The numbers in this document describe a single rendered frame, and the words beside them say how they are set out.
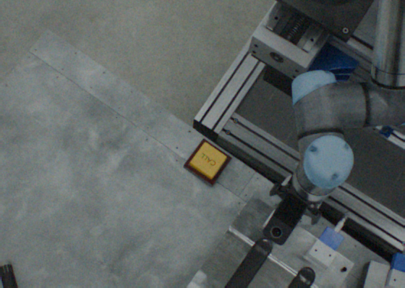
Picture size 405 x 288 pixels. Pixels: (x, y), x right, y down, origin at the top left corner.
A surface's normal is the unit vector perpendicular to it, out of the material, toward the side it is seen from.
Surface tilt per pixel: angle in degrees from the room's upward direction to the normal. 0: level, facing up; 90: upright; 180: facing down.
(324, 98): 0
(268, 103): 0
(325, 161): 0
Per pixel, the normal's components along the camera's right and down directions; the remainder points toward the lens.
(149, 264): 0.05, -0.29
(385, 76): -0.62, 0.44
